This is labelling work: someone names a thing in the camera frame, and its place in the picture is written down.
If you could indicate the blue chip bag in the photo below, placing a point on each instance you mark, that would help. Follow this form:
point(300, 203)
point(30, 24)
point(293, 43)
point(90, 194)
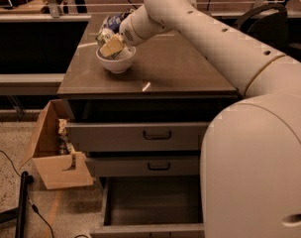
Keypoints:
point(113, 22)

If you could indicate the grey bottom drawer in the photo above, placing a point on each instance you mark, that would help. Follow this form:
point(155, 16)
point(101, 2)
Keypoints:
point(151, 207)

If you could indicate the grey middle drawer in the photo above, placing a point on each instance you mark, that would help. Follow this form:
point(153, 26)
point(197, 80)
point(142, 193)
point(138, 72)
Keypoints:
point(143, 164)

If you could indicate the grey drawer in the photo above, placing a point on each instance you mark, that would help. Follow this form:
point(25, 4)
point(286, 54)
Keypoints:
point(143, 164)
point(151, 207)
point(101, 125)

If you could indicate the grey top drawer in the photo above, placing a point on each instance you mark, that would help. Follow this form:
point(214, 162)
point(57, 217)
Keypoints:
point(101, 125)

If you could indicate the grey drawer cabinet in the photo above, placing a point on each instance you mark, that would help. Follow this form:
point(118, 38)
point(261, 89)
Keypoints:
point(166, 67)

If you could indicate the metal railing frame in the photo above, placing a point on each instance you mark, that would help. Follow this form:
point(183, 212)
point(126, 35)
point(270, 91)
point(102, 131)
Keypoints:
point(58, 7)

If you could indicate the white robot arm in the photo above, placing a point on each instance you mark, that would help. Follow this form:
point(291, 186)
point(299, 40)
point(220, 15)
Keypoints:
point(250, 165)

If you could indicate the black office chair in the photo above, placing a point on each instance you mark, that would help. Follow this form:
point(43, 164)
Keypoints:
point(272, 25)

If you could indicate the white ceramic bowl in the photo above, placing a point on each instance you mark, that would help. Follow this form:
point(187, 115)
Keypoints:
point(113, 65)

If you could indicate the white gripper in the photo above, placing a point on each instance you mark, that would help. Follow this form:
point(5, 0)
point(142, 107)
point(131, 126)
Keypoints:
point(127, 31)

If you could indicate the brown cardboard box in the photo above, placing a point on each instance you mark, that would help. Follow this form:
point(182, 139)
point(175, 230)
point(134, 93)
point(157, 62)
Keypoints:
point(56, 171)

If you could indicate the black stand pole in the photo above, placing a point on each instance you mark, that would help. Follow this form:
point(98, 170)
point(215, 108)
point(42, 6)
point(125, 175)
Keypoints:
point(19, 213)

